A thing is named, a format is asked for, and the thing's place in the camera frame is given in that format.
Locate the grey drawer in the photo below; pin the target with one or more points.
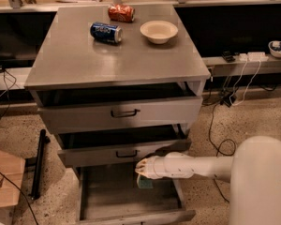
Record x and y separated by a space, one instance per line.
123 145
79 110
109 195

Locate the wooden box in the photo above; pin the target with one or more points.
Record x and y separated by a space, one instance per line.
11 175

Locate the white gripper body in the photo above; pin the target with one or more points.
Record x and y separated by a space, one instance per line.
154 167

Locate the blue white bowl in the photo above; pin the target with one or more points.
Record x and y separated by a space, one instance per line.
275 48

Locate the black power adapter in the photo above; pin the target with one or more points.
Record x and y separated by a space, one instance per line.
228 100

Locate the cream bowl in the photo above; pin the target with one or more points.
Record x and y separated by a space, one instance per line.
159 32

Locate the black remote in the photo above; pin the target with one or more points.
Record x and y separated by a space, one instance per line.
228 57

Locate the white power strip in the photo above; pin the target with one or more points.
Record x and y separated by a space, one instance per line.
253 56

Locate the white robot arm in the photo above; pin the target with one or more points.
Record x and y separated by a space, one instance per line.
254 174

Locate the black bar on floor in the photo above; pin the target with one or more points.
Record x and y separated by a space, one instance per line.
43 140

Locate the blue soda can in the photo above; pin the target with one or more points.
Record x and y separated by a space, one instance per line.
106 32

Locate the middle grey drawer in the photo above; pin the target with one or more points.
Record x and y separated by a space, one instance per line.
123 145

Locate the grey drawer cabinet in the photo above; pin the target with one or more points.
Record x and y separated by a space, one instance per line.
70 58

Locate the top grey drawer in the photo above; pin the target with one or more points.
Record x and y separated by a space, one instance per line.
79 110

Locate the bottom grey drawer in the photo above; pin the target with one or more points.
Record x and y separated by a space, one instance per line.
109 195

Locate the orange soda can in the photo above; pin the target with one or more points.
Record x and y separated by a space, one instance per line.
121 13

